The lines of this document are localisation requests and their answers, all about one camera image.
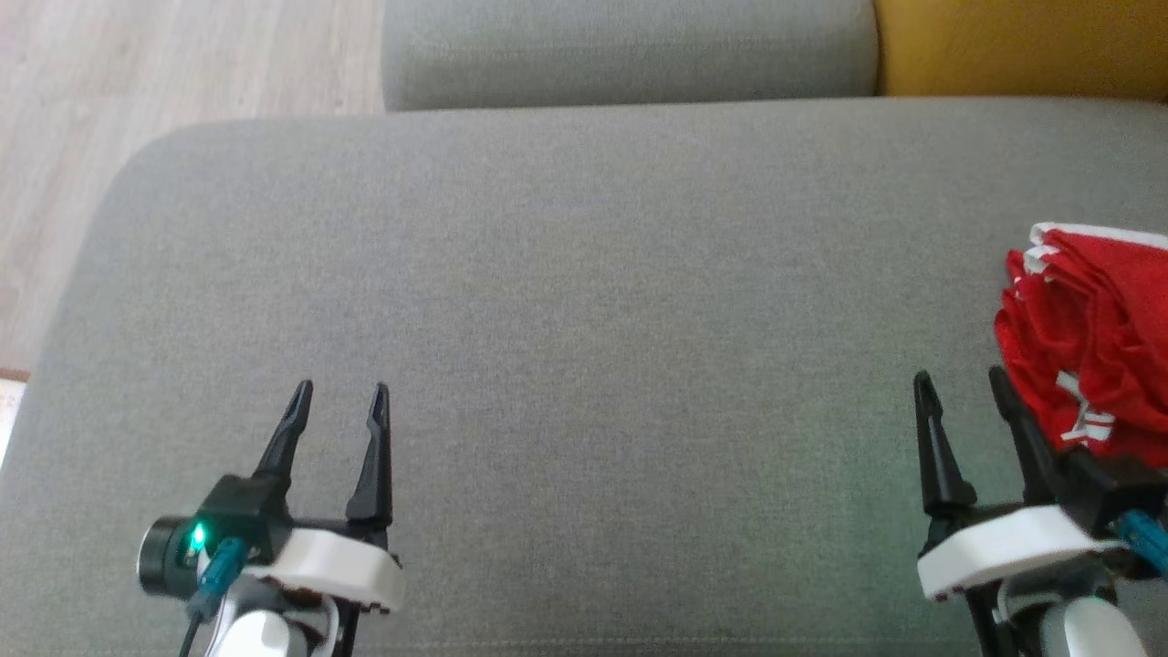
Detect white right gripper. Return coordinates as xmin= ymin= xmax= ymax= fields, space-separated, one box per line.
xmin=912 ymin=365 xmax=1130 ymax=603

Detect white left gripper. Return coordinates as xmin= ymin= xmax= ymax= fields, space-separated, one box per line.
xmin=241 ymin=381 xmax=406 ymax=614

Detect red shorts with white stripe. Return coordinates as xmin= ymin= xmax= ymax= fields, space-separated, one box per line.
xmin=993 ymin=301 xmax=1168 ymax=471

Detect large grey sofa seat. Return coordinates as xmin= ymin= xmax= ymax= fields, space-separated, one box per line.
xmin=0 ymin=98 xmax=1168 ymax=657

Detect yellow sofa backrest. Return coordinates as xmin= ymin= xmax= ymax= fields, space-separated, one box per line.
xmin=874 ymin=0 xmax=1168 ymax=102

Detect small grey sofa cushion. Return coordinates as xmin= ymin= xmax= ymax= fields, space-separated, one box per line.
xmin=381 ymin=0 xmax=881 ymax=113

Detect blue left camera cable plug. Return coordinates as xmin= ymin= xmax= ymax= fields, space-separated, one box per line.
xmin=187 ymin=537 xmax=250 ymax=622

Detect blue camera cable plug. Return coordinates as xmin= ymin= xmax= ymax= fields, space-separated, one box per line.
xmin=187 ymin=537 xmax=250 ymax=622
xmin=1117 ymin=509 xmax=1168 ymax=578

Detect blue right camera cable plug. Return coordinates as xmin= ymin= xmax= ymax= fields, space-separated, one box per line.
xmin=1117 ymin=509 xmax=1168 ymax=578

